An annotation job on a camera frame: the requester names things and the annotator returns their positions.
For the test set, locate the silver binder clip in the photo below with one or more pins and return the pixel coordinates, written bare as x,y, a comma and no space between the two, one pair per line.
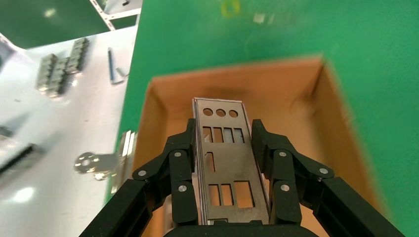
98,162

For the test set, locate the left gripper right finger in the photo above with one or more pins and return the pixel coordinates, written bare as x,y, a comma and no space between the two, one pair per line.
284,183

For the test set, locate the dark metal bar part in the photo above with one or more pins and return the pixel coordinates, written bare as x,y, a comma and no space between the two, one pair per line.
19,160

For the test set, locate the green table cloth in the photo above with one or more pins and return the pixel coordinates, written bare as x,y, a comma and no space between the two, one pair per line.
360,49

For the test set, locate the white metal frame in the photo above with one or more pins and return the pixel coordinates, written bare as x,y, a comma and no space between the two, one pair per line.
104,16

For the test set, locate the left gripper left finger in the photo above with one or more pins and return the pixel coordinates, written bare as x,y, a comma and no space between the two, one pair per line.
181,183

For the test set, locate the silver metal IO shield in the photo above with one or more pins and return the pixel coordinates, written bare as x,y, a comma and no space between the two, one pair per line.
226,163

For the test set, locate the brown cardboard box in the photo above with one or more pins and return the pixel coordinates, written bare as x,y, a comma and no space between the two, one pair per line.
288,98

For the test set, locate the silver toothed metal strip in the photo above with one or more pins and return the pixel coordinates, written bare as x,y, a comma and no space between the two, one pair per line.
59,78
46,72
78,55

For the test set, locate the white paper sheet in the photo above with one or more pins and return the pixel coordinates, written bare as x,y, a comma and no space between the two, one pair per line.
82,114

